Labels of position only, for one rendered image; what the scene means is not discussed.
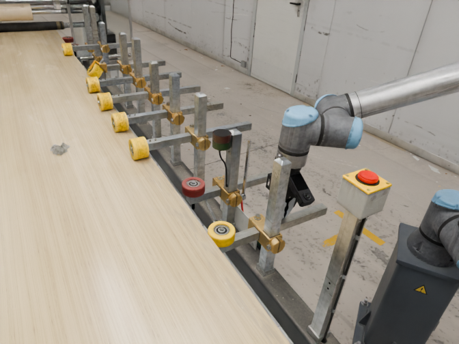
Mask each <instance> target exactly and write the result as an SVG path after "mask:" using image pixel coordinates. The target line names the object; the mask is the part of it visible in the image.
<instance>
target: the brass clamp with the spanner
mask: <svg viewBox="0 0 459 344"><path fill-rule="evenodd" d="M224 180H225V176H224V175H223V179H222V180H218V177H214V178H213V179H212V186H216V185H217V186H218V187H219V188H220V189H221V196H219V197H220V198H221V199H222V200H223V201H224V202H225V204H226V205H231V206H232V207H236V206H238V205H240V203H241V202H242V197H241V196H240V191H239V189H237V190H235V191H233V192H228V191H226V189H224Z"/></svg>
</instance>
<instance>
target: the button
mask: <svg viewBox="0 0 459 344"><path fill-rule="evenodd" d="M358 178H359V179H360V180H361V181H362V182H365V183H367V184H375V183H376V182H378V179H379V177H378V176H377V174H375V173H374V172H372V171H366V170H364V171H360V172H359V173H358Z"/></svg>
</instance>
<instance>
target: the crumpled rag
mask: <svg viewBox="0 0 459 344"><path fill-rule="evenodd" d="M68 148H70V146H69V145H66V144H65V143H64V142H63V143H62V144H61V145H60V146H59V145H56V144H54V145H53V146H52V147H51V152H53V154H55V155H58V154H60V155H62V154H64V153H66V152H67V151H68V150H67V149H68Z"/></svg>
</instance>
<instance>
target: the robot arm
mask: <svg viewBox="0 0 459 344"><path fill-rule="evenodd" d="M456 92H459V61H457V62H455V63H451V64H447V65H445V66H441V67H438V68H434V69H431V70H427V71H424V72H420V73H417V74H413V75H410V76H406V77H403V78H399V79H396V80H394V81H389V82H386V83H382V84H379V85H375V86H373V87H368V88H365V89H362V90H359V91H354V92H352V93H346V94H342V95H339V96H336V95H334V94H326V95H323V96H322V97H320V98H319V99H318V100H317V102H316V103H315V107H314V108H313V107H311V106H305V105H296V106H291V107H289V108H288V109H287V110H286V111H285V113H284V116H283V120H282V127H281V134H280V137H279V144H278V148H277V155H276V156H275V159H277V158H281V157H285V158H287V159H288V160H289V161H290V162H291V163H292V166H291V170H290V177H289V182H288V189H287V193H286V200H285V204H284V209H283V216H282V220H283V219H284V218H285V217H286V216H287V215H288V214H289V213H290V212H291V211H292V209H293V208H294V206H295V205H296V203H297V202H298V204H299V206H300V207H304V206H307V205H311V204H312V203H313V202H314V201H315V199H314V196H313V195H312V193H311V191H310V189H309V187H308V185H307V184H306V182H305V180H304V178H303V176H302V175H301V172H300V170H301V168H302V167H304V166H305V165H306V162H307V157H308V153H309V148H310V145H313V146H322V147H336V148H343V149H355V148H356V147H357V146H358V145H359V143H360V141H361V137H362V134H363V121H362V118H364V117H369V116H372V115H376V114H379V113H384V112H387V111H391V110H394V109H398V108H402V107H404V106H409V105H412V104H416V103H419V102H423V101H426V100H431V99H434V98H438V97H441V96H446V95H448V94H453V93H456ZM407 246H408V248H409V250H410V251H411V252H412V254H414V256H416V257H417V258H418V259H420V260H422V261H423V262H425V263H427V264H430V265H431V266H436V267H440V268H449V267H452V266H454V265H457V267H458V268H459V191H457V190H451V189H442V190H439V191H437V192H436V193H435V195H434V196H433V198H432V199H431V202H430V204H429V206H428V209H427V211H426V213H425V216H424V218H423V220H422V222H421V224H420V226H419V228H417V229H416V230H415V231H414V232H412V233H411V234H410V235H409V237H408V240H407Z"/></svg>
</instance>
